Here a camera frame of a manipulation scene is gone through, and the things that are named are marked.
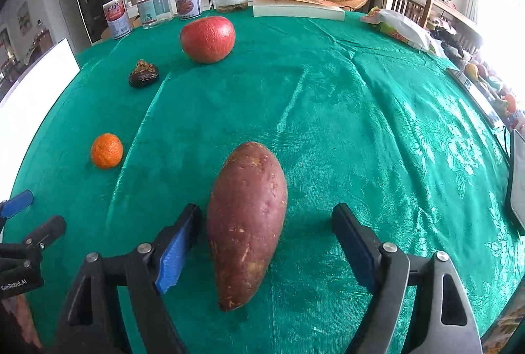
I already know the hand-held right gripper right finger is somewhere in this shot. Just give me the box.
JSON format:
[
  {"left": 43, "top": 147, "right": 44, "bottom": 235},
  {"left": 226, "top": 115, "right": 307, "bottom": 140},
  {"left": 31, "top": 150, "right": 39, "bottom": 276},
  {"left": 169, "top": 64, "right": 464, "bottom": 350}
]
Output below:
[{"left": 331, "top": 203, "right": 484, "bottom": 354}]

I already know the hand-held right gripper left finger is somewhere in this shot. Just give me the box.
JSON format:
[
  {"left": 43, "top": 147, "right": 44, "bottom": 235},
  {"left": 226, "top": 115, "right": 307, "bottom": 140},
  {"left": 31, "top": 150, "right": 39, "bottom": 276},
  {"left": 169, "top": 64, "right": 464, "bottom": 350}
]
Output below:
[{"left": 51, "top": 203, "right": 202, "bottom": 354}]

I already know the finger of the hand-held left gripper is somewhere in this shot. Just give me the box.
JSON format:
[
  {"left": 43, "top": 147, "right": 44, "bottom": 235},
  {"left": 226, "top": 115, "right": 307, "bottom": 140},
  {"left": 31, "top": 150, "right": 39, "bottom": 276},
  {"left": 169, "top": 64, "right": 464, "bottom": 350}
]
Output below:
[
  {"left": 0, "top": 190, "right": 34, "bottom": 219},
  {"left": 22, "top": 215, "right": 67, "bottom": 252}
]

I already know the red sweet potato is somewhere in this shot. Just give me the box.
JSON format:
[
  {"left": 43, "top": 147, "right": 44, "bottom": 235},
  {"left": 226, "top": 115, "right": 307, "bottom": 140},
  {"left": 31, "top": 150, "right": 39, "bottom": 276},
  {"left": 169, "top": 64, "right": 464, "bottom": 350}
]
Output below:
[{"left": 206, "top": 141, "right": 288, "bottom": 312}]

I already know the white cardboard box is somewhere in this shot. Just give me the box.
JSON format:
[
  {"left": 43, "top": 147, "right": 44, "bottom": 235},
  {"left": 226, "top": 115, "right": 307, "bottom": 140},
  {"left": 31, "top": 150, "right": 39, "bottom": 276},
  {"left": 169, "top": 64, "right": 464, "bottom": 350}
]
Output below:
[{"left": 0, "top": 37, "right": 81, "bottom": 158}]

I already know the orange mandarin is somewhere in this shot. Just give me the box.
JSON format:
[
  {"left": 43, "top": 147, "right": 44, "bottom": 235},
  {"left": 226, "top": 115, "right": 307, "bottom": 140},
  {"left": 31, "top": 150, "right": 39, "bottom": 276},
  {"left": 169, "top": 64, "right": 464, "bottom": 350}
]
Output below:
[{"left": 91, "top": 133, "right": 124, "bottom": 170}]

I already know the green tablecloth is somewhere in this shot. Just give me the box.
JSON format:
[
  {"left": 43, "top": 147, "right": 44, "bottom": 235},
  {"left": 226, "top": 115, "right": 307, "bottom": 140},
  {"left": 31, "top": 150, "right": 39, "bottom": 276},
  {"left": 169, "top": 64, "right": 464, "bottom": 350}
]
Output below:
[{"left": 6, "top": 10, "right": 513, "bottom": 354}]

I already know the dark water chestnut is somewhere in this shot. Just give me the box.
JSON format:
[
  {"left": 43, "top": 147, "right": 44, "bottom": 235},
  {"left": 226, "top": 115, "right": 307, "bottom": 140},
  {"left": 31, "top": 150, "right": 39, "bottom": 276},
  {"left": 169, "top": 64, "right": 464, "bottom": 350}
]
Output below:
[{"left": 128, "top": 59, "right": 160, "bottom": 89}]

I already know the pile of assorted fruit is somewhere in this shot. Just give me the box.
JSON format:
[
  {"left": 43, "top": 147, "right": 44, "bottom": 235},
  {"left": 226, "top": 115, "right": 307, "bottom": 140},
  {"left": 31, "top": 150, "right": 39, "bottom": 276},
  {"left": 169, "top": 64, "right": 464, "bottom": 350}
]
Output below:
[{"left": 463, "top": 59, "right": 525, "bottom": 125}]

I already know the red apple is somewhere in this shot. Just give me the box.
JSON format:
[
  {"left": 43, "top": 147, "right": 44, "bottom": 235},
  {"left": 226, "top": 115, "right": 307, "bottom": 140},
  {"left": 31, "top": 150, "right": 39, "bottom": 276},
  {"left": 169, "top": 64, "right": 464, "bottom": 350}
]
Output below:
[{"left": 179, "top": 15, "right": 236, "bottom": 64}]

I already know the colourful snack bag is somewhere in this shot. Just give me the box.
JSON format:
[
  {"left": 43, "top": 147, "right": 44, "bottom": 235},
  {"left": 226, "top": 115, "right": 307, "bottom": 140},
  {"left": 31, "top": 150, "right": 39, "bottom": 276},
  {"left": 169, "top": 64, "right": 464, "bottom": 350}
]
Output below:
[{"left": 360, "top": 8, "right": 441, "bottom": 53}]

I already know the glass jar with gold lid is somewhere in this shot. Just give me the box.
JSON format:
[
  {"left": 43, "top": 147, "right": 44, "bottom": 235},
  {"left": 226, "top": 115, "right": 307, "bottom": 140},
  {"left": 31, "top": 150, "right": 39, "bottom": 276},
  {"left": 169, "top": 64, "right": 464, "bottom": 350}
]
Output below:
[{"left": 135, "top": 0, "right": 174, "bottom": 29}]

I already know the wooden bench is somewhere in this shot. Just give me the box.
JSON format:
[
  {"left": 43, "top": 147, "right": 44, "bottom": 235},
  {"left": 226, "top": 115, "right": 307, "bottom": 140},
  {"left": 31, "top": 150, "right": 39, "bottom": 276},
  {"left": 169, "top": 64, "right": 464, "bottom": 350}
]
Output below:
[{"left": 383, "top": 0, "right": 485, "bottom": 47}]

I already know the wall painting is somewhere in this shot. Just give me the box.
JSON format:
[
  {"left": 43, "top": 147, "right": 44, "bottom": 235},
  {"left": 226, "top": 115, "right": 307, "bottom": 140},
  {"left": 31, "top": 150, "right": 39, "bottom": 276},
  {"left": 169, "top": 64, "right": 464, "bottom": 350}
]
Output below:
[{"left": 16, "top": 1, "right": 32, "bottom": 37}]

